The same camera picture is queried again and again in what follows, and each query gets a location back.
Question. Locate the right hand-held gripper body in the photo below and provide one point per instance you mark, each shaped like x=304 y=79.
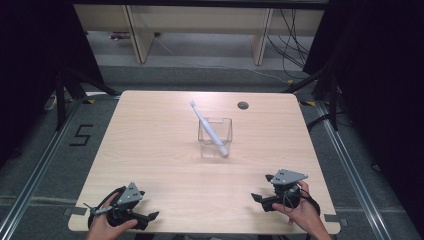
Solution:
x=286 y=176

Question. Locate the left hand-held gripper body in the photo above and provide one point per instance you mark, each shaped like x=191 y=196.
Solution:
x=130 y=195

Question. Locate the clear plastic container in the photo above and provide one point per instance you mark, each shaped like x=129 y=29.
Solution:
x=216 y=146

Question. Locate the white electric toothbrush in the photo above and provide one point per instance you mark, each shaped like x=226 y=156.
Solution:
x=209 y=128

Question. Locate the person's right hand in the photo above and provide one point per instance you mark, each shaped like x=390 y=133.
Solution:
x=305 y=215

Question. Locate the person's left hand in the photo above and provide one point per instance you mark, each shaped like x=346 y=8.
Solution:
x=102 y=228

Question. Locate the grey tape strip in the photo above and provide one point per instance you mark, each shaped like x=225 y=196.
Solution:
x=76 y=210
x=335 y=219

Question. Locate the yellow floor tape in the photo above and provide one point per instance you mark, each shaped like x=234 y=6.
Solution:
x=89 y=101
x=308 y=103

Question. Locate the black metal stand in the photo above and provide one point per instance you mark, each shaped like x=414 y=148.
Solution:
x=333 y=100
x=60 y=100

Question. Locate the black curtain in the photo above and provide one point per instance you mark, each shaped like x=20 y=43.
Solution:
x=383 y=83
x=30 y=66

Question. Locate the small dark pink object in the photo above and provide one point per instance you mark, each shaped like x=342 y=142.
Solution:
x=119 y=35

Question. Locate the aluminium floor rail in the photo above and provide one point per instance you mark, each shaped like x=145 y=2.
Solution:
x=350 y=160
x=43 y=160

